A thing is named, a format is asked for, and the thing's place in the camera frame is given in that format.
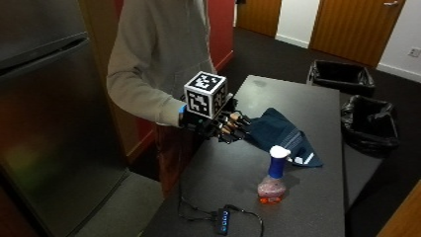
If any black usb hub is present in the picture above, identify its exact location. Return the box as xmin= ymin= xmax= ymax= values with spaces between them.
xmin=215 ymin=206 xmax=231 ymax=236

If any person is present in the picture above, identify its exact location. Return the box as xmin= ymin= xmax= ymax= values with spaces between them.
xmin=106 ymin=0 xmax=218 ymax=127

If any wooden cabinet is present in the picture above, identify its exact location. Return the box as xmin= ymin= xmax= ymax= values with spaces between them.
xmin=374 ymin=179 xmax=421 ymax=237

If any spray bottle with blue neck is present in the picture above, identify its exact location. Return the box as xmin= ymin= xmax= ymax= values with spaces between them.
xmin=257 ymin=145 xmax=291 ymax=204

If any wooden door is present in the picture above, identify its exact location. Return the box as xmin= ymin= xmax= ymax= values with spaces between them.
xmin=235 ymin=0 xmax=282 ymax=38
xmin=307 ymin=0 xmax=406 ymax=68

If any dark blue cloth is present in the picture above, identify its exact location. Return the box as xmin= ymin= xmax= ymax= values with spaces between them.
xmin=243 ymin=107 xmax=325 ymax=168

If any white marker cube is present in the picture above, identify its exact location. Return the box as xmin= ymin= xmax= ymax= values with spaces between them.
xmin=182 ymin=70 xmax=229 ymax=120

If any black cable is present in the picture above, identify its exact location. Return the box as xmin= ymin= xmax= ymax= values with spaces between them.
xmin=176 ymin=184 xmax=265 ymax=237

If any grey refrigerator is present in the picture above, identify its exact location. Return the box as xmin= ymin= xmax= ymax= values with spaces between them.
xmin=0 ymin=0 xmax=132 ymax=237

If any black lined waste bin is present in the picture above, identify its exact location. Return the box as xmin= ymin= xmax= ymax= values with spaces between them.
xmin=306 ymin=59 xmax=377 ymax=98
xmin=339 ymin=94 xmax=401 ymax=158

